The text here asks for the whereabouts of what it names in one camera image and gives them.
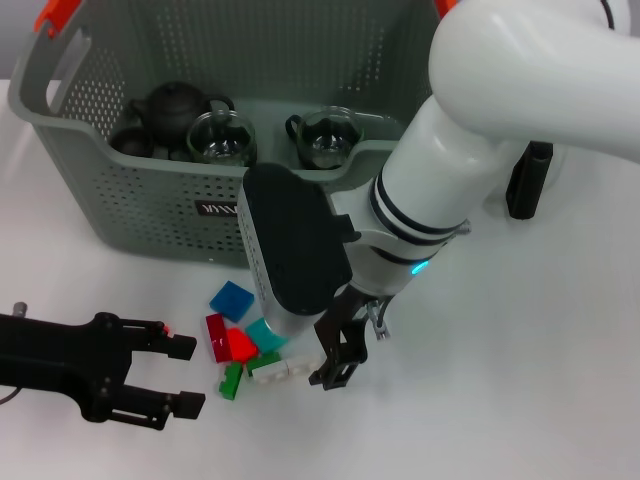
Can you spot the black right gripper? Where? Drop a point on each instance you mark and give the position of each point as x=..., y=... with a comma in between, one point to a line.
x=362, y=307

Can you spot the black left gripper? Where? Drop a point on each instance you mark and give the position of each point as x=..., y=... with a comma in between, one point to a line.
x=60, y=360

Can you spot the white toy brick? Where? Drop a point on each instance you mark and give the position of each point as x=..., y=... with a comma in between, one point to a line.
x=270, y=374
x=302, y=364

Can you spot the glass teacup black base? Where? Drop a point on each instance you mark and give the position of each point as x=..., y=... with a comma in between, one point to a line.
x=327, y=145
x=222, y=145

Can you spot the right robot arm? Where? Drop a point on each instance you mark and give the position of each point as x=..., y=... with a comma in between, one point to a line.
x=500, y=75

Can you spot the grey perforated storage bin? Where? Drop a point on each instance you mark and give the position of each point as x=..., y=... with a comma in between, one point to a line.
x=150, y=210

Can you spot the dark clay teacup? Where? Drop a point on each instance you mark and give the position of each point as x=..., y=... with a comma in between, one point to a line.
x=132, y=142

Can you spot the dark red toy brick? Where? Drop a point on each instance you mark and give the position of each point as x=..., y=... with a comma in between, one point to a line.
x=216, y=342

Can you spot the green toy brick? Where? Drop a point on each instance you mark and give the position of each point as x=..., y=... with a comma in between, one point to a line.
x=231, y=382
x=262, y=361

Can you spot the bright red slope brick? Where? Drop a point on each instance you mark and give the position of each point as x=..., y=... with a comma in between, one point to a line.
x=241, y=346

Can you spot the teal square toy tile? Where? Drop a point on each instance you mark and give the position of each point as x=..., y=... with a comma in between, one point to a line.
x=262, y=340

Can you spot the blue square toy tile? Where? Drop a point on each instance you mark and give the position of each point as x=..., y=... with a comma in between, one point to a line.
x=231, y=301

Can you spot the dark clay teapot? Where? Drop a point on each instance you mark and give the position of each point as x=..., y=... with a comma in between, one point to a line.
x=172, y=112

